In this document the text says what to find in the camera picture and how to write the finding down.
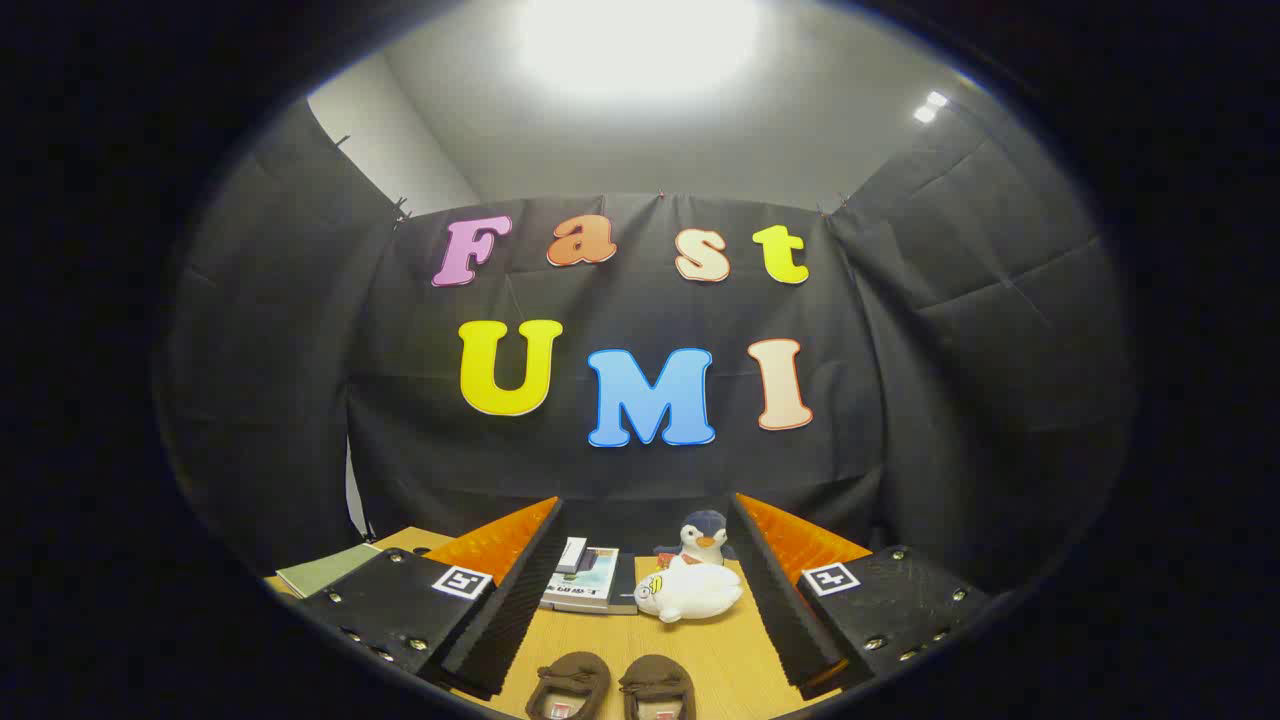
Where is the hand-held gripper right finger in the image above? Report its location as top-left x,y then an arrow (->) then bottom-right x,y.
733,492 -> 991,701

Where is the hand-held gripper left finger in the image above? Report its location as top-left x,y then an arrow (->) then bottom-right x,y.
295,497 -> 567,701

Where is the brown fuzzy shoe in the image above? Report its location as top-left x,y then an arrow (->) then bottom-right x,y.
618,655 -> 698,720
525,652 -> 611,720

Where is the green fabric storage box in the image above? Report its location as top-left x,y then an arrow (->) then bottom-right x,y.
275,543 -> 383,599

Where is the light blue cover book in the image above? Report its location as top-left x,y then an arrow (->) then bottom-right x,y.
545,547 -> 621,605

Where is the white round plush toy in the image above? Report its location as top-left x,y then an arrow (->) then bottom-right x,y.
634,555 -> 744,625

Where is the penguin plush toy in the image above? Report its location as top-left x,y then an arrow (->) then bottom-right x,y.
655,510 -> 736,566

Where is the black book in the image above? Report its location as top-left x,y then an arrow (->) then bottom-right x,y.
606,552 -> 639,615

